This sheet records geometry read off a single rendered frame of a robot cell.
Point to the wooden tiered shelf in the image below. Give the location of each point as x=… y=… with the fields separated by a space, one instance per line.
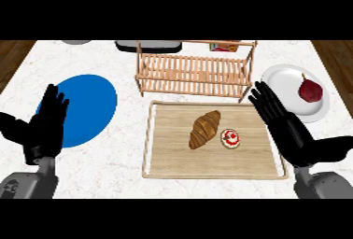
x=192 y=74

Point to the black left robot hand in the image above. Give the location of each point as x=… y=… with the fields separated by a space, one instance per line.
x=46 y=130

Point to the red orange box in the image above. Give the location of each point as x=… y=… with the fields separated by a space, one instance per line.
x=223 y=47

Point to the dark grey appliance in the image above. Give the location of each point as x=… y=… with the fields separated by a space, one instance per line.
x=155 y=46

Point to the white red-topped cupcake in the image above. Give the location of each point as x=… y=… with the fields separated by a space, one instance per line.
x=230 y=138

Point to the grey round object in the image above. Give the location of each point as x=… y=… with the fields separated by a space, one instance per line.
x=75 y=42

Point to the blue oval placemat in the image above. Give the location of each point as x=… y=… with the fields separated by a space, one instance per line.
x=84 y=109

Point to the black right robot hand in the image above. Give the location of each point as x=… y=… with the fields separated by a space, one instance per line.
x=289 y=133

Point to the brown croissant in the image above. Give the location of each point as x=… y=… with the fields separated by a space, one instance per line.
x=204 y=129

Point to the dark red pear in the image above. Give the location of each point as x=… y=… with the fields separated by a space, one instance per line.
x=310 y=91

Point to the white round plate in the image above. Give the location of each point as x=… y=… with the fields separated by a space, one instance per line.
x=289 y=87

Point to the pale wooden tray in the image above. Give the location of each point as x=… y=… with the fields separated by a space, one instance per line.
x=216 y=155

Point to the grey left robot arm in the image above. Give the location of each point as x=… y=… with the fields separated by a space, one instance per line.
x=31 y=182

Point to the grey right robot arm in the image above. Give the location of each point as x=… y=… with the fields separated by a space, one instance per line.
x=320 y=183

